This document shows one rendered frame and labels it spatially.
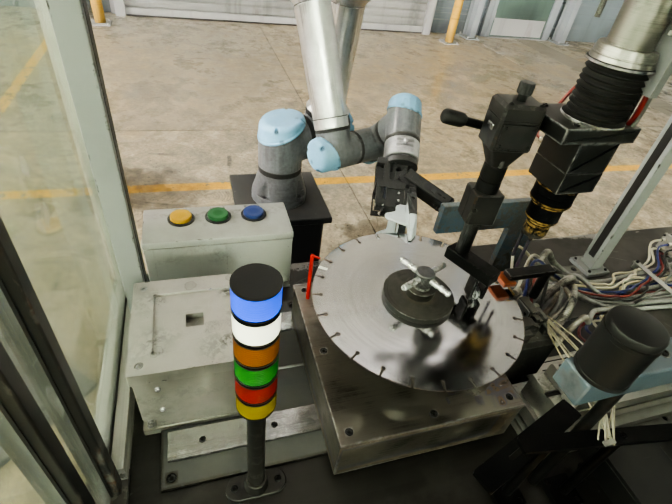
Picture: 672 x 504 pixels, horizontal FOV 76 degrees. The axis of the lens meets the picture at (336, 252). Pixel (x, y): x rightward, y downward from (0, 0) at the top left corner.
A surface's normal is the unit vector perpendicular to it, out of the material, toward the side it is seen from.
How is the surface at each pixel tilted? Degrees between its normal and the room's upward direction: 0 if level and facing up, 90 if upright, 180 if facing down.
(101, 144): 90
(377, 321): 0
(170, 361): 0
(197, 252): 90
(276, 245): 90
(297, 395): 0
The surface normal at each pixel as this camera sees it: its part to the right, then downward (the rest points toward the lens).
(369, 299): 0.11, -0.77
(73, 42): 0.27, 0.64
